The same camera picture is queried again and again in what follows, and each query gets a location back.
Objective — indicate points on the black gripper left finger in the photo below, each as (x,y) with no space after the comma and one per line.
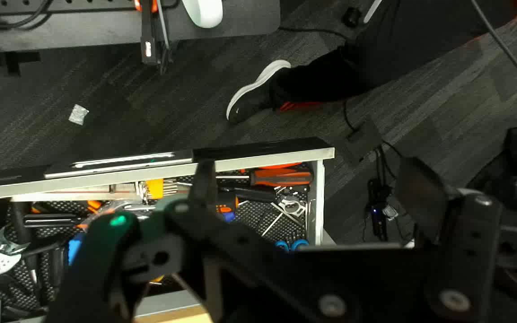
(233,263)

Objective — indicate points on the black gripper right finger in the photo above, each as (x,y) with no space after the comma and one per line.
(467,252)

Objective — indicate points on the white paper scrap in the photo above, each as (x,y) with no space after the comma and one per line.
(79,115)

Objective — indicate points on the black usb hub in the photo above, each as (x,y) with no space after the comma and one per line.
(377,209)

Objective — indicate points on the black white sneaker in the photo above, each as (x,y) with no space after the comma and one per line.
(249,96)

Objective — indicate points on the grey tool cabinet drawer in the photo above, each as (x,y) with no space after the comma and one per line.
(258,162)

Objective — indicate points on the grey cabinet with wooden top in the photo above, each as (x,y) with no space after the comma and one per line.
(169,316)

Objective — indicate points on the person leg in black trousers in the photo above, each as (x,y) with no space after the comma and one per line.
(402,42)

